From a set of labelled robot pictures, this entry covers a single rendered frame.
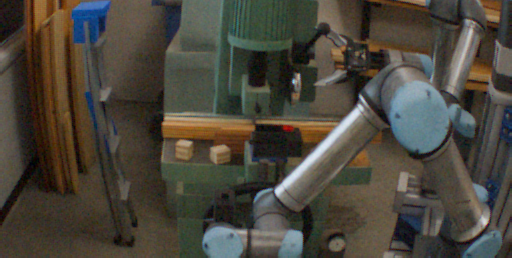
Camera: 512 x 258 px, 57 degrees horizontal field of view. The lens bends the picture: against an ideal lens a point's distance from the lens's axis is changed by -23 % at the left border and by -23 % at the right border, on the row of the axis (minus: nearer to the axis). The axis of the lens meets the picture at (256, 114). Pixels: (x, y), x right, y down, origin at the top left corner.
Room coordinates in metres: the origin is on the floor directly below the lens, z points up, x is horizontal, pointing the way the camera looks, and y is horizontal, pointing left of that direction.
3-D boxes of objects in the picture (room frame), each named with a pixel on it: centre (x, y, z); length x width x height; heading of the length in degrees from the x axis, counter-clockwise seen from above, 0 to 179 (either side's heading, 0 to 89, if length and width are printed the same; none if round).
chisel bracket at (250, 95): (1.62, 0.00, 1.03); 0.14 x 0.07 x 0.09; 5
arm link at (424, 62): (1.47, -0.43, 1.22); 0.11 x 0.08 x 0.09; 95
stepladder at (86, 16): (2.23, 0.69, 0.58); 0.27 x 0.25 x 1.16; 93
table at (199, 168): (1.50, -0.04, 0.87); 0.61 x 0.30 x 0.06; 95
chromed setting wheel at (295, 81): (1.74, -0.11, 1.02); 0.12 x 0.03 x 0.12; 5
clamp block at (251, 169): (1.41, -0.05, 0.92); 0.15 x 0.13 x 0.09; 95
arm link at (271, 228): (0.94, -0.05, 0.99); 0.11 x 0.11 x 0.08; 3
